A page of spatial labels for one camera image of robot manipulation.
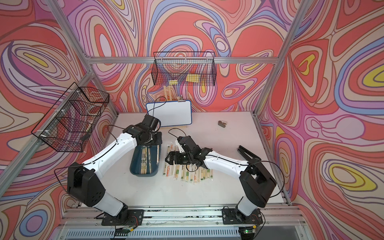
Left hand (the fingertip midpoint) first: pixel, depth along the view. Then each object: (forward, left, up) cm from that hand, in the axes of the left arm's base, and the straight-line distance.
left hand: (161, 139), depth 85 cm
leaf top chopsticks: (-8, +1, -3) cm, 9 cm away
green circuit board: (-42, +16, -17) cm, 48 cm away
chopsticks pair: (-10, -6, -16) cm, 20 cm away
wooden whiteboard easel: (+27, -1, +15) cm, 30 cm away
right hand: (-12, -7, -5) cm, 15 cm away
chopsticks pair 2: (-13, -12, -16) cm, 24 cm away
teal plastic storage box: (-10, +17, -15) cm, 25 cm away
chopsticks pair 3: (-18, -16, +2) cm, 24 cm away
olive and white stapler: (+24, -41, -14) cm, 49 cm away
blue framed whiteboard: (+21, -3, 0) cm, 22 cm away
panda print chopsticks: (-13, -29, -16) cm, 36 cm away
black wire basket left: (-2, +44, +13) cm, 46 cm away
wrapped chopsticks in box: (-6, +11, -16) cm, 20 cm away
